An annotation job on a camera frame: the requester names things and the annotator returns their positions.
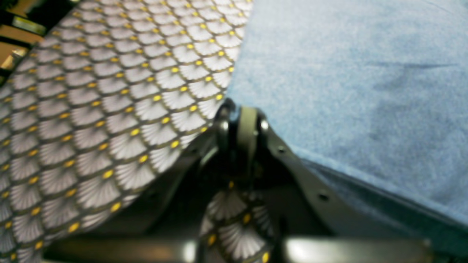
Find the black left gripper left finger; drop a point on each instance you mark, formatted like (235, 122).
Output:
(160, 225)

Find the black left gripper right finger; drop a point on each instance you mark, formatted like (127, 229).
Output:
(314, 224)

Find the blue T-shirt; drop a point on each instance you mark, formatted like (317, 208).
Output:
(373, 92)

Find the fan patterned table cloth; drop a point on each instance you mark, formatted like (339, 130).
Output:
(93, 117)

